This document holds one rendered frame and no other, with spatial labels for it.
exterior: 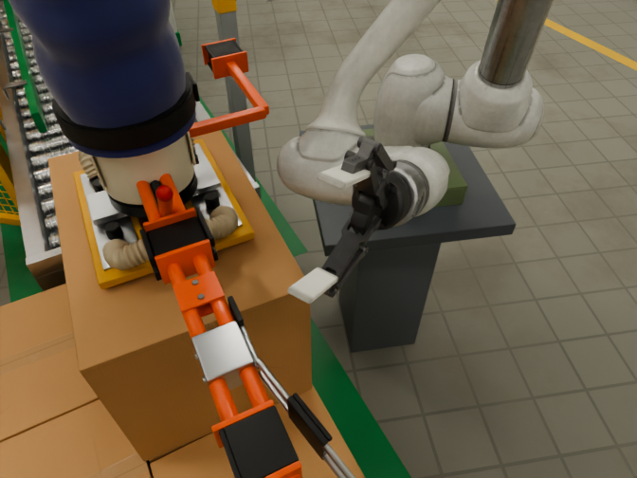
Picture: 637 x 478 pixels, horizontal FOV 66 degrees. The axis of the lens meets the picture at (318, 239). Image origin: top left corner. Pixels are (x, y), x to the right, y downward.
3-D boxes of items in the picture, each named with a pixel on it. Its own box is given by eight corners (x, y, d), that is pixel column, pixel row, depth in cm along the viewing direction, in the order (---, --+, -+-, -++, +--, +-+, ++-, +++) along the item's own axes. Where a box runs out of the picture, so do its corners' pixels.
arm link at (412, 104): (376, 118, 140) (384, 41, 124) (442, 125, 137) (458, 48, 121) (368, 151, 129) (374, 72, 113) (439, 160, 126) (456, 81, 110)
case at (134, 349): (101, 268, 144) (46, 157, 115) (233, 227, 156) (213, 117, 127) (143, 462, 107) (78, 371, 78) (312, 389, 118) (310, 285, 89)
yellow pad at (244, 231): (161, 156, 114) (156, 137, 110) (203, 144, 117) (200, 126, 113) (206, 255, 93) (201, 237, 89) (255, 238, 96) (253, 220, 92)
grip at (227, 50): (204, 64, 122) (200, 44, 118) (237, 56, 125) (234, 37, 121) (214, 80, 117) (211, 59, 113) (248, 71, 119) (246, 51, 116)
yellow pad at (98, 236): (75, 178, 108) (66, 160, 104) (121, 166, 111) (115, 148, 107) (100, 291, 87) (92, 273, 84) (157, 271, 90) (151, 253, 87)
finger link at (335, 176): (369, 177, 54) (371, 171, 54) (341, 191, 48) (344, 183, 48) (345, 168, 55) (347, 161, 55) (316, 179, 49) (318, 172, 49)
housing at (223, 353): (194, 355, 67) (188, 337, 64) (242, 336, 69) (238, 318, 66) (209, 399, 63) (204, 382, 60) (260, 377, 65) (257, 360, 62)
